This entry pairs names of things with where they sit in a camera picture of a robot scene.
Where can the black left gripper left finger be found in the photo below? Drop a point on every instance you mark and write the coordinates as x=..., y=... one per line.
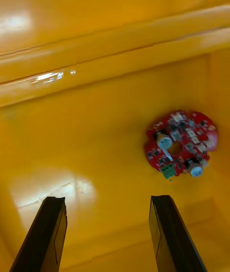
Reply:
x=43, y=238

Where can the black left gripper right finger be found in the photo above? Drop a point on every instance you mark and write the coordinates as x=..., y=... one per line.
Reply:
x=173, y=238

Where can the round red circuit board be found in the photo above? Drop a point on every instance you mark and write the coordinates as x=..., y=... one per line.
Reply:
x=187, y=133

